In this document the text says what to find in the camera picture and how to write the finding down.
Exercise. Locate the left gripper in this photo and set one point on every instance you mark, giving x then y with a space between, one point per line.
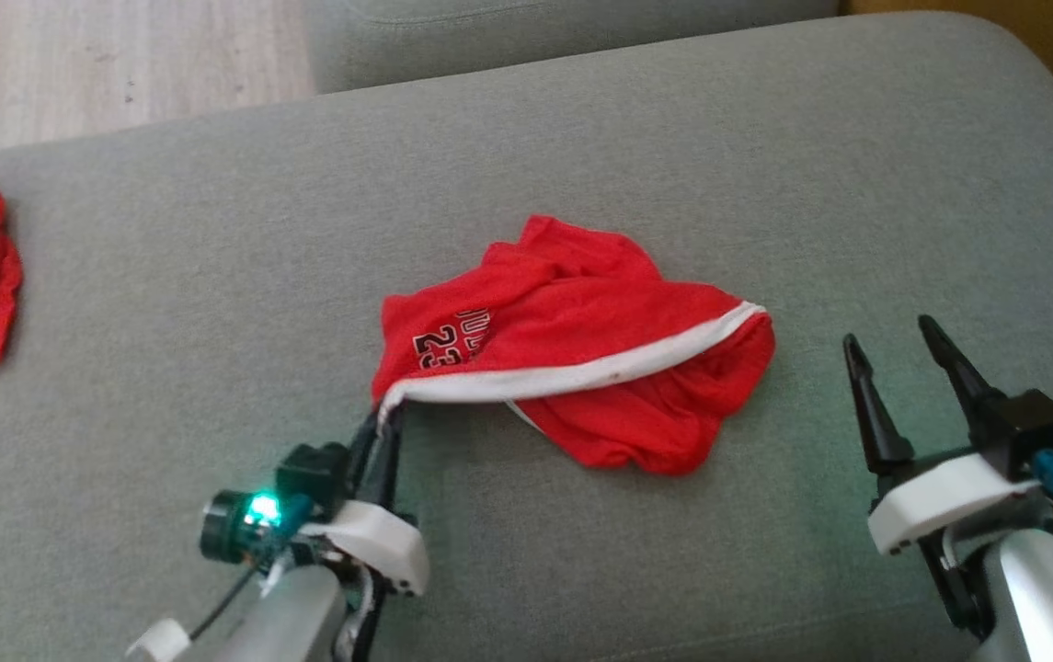
379 538

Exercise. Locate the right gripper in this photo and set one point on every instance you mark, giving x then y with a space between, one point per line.
940 496

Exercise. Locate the red shorts with white stripe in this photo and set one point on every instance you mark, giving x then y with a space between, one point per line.
600 322

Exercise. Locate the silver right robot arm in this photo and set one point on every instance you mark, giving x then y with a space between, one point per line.
1041 598

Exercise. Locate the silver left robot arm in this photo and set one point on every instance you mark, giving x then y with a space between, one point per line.
287 616

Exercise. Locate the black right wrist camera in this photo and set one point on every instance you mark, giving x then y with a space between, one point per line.
1027 428

